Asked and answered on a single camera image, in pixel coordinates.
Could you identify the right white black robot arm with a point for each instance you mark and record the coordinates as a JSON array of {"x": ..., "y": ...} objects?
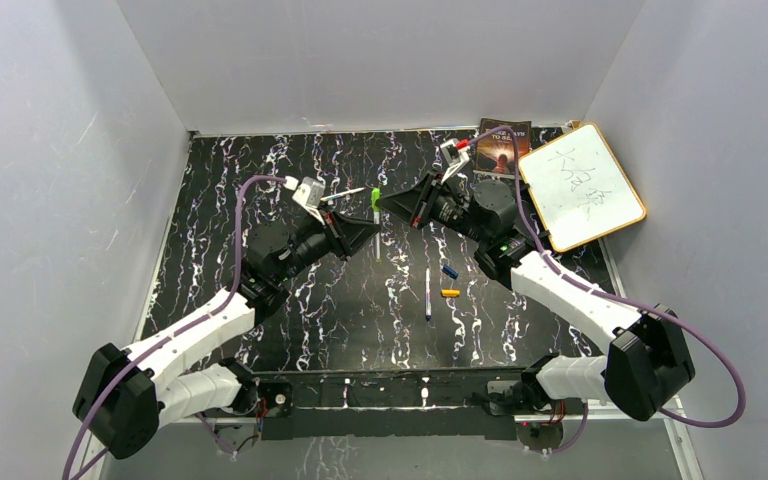
[{"x": 644, "y": 360}]

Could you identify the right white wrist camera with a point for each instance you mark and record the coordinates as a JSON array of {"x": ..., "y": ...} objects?
[{"x": 455, "y": 153}]

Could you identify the blue pen cap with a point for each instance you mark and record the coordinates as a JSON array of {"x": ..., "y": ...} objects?
[{"x": 450, "y": 272}]

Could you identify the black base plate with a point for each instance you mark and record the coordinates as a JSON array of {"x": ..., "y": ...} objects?
[{"x": 489, "y": 402}]

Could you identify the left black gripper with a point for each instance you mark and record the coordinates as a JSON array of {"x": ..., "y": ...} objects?
[{"x": 347, "y": 235}]

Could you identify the blue pen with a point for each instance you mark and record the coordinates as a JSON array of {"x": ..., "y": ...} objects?
[{"x": 427, "y": 295}]

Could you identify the aluminium frame rail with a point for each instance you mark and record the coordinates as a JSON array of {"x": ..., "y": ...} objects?
[{"x": 531, "y": 408}]

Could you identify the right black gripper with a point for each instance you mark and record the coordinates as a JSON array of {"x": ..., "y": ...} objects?
[{"x": 416, "y": 204}]

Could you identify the white board wooden frame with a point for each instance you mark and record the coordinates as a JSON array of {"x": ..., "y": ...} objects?
[{"x": 579, "y": 189}]

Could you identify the orange tipped white pen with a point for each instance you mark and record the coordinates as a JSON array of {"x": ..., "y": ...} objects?
[{"x": 342, "y": 194}]

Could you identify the green pen cap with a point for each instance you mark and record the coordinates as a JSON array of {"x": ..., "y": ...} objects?
[{"x": 375, "y": 196}]

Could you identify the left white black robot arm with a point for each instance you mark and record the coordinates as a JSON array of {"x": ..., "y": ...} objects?
[{"x": 192, "y": 338}]

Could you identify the green pen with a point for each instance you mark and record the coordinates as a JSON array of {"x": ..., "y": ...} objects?
[{"x": 377, "y": 221}]

